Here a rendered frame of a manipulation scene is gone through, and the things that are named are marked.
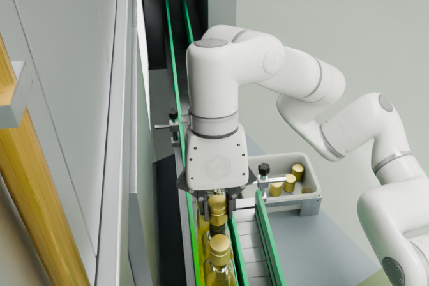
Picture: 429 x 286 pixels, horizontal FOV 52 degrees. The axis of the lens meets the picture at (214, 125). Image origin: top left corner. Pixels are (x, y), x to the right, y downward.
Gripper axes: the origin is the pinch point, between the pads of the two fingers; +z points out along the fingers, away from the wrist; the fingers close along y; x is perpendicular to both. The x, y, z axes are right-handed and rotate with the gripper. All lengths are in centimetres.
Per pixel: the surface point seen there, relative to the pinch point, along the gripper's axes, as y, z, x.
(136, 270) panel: -14.4, 7.8, -5.2
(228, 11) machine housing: 18, -10, 110
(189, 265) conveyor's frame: -5.4, 27.4, 15.4
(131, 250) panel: -14.6, 1.9, -6.8
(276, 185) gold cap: 22, 27, 43
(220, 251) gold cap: -0.4, 4.3, -6.6
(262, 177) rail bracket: 14.1, 13.8, 28.2
